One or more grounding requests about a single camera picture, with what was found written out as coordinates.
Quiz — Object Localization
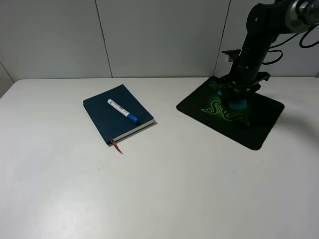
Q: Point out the dark blue notebook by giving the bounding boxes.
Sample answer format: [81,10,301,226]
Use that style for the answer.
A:
[83,84,155,152]

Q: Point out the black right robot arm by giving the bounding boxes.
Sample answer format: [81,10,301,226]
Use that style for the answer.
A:
[212,0,319,110]

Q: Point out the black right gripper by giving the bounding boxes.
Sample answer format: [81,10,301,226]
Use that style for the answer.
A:
[211,44,270,108]

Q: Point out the black green mouse pad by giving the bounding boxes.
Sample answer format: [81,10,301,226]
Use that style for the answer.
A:
[176,77,285,150]

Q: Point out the white blue whiteboard marker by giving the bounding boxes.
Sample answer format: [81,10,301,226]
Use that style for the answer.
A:
[107,99,140,124]

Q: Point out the black teal computer mouse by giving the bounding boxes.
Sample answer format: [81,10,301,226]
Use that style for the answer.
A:
[217,91,247,111]

